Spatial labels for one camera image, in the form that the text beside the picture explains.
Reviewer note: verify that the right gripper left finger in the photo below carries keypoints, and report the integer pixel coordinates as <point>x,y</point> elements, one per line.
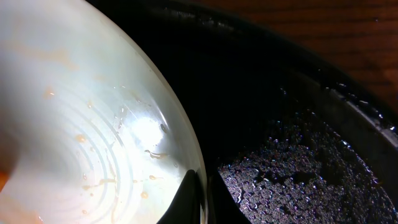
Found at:
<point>185,206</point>

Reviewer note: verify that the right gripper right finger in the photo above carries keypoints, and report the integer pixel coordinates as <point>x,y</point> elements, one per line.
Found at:
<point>221,206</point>

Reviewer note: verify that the light green plate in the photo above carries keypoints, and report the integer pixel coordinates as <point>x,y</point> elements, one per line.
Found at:
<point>91,132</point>

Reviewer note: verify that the round black serving tray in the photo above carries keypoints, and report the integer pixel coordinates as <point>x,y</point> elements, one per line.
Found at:
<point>294,139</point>

